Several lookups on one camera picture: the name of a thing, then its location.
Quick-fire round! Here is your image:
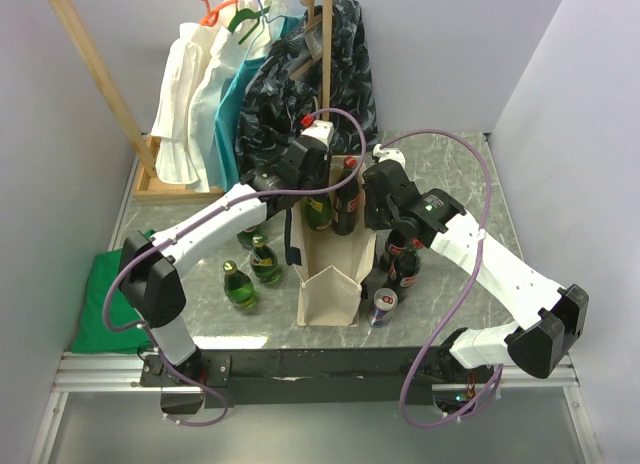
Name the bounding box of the green glass bottle yellow label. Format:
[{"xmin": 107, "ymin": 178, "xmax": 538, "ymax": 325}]
[{"xmin": 304, "ymin": 194, "xmax": 332, "ymax": 231}]

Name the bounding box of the dark cola bottle red cap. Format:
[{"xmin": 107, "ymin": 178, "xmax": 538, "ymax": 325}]
[{"xmin": 332, "ymin": 177, "xmax": 360, "ymax": 236}]

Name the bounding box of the beige canvas tote bag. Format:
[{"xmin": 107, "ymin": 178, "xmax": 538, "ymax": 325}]
[{"xmin": 290, "ymin": 191, "xmax": 376, "ymax": 327}]

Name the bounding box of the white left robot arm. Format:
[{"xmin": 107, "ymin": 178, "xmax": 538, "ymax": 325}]
[{"xmin": 119, "ymin": 126, "xmax": 333, "ymax": 386}]

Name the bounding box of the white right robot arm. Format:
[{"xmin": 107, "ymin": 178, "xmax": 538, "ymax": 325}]
[{"xmin": 363, "ymin": 160, "xmax": 589, "ymax": 382}]

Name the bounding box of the cola bottle middle red cap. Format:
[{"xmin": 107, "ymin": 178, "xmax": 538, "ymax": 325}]
[{"xmin": 380, "ymin": 229, "xmax": 407, "ymax": 272}]

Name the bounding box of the cola bottle front red cap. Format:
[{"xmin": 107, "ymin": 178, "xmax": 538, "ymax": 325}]
[{"xmin": 384, "ymin": 238, "xmax": 423, "ymax": 303}]

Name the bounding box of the green bottle back left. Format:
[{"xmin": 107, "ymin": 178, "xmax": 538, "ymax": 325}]
[{"xmin": 236, "ymin": 225, "xmax": 266, "ymax": 250}]

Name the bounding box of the dark patterned shirt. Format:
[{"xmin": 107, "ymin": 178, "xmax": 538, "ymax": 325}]
[{"xmin": 234, "ymin": 0, "xmax": 378, "ymax": 174}]

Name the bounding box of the silver blue energy drink can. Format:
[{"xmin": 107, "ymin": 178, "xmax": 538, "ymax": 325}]
[{"xmin": 369, "ymin": 287, "xmax": 398, "ymax": 327}]

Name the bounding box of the teal shirt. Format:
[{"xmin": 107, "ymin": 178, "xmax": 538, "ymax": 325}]
[{"xmin": 214, "ymin": 16, "xmax": 302, "ymax": 191}]

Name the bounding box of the green bottle middle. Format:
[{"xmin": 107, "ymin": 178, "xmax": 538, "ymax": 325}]
[{"xmin": 250, "ymin": 234, "xmax": 281, "ymax": 284}]

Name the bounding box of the pale white blouse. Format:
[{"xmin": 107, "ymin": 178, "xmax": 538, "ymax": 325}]
[{"xmin": 188, "ymin": 0, "xmax": 258, "ymax": 193}]

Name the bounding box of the green bottle front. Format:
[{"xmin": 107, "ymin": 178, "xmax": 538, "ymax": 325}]
[{"xmin": 223, "ymin": 260, "xmax": 257, "ymax": 309}]

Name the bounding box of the wooden hanger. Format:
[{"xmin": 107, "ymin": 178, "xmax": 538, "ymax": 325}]
[{"xmin": 289, "ymin": 0, "xmax": 323, "ymax": 80}]

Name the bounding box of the wooden clothes rack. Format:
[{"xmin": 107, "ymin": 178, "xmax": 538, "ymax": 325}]
[{"xmin": 48, "ymin": 0, "xmax": 333, "ymax": 205}]

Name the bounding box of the green hanger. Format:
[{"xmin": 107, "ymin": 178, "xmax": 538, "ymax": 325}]
[{"xmin": 227, "ymin": 8, "xmax": 261, "ymax": 45}]

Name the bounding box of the white ruffled shirt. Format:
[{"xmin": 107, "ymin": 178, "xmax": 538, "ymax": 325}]
[{"xmin": 151, "ymin": 22, "xmax": 217, "ymax": 192}]

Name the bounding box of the orange hanger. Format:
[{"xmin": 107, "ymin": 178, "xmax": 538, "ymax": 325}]
[{"xmin": 198, "ymin": 0, "xmax": 238, "ymax": 27}]

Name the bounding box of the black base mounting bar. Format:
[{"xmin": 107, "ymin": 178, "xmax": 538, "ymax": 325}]
[{"xmin": 139, "ymin": 346, "xmax": 501, "ymax": 425}]

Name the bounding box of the green cloth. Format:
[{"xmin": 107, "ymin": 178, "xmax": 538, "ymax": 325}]
[{"xmin": 69, "ymin": 228, "xmax": 156, "ymax": 355}]

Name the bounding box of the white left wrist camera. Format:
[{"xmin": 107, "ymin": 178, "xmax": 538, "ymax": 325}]
[{"xmin": 301, "ymin": 114, "xmax": 334, "ymax": 147}]

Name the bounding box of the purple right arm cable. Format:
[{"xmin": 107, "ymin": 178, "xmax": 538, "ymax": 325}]
[{"xmin": 399, "ymin": 128, "xmax": 505, "ymax": 429}]

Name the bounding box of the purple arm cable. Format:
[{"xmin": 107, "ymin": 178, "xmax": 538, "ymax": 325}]
[
  {"xmin": 399, "ymin": 128, "xmax": 505, "ymax": 429},
  {"xmin": 102, "ymin": 107, "xmax": 369, "ymax": 428}
]

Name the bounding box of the blue wire hanger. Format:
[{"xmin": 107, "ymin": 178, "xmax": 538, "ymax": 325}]
[{"xmin": 245, "ymin": 0, "xmax": 288, "ymax": 60}]

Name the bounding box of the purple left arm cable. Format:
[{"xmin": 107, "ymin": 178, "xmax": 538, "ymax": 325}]
[{"xmin": 102, "ymin": 107, "xmax": 369, "ymax": 428}]

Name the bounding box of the aluminium rail frame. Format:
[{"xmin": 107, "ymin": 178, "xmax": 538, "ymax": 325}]
[{"xmin": 30, "ymin": 348, "xmax": 604, "ymax": 463}]

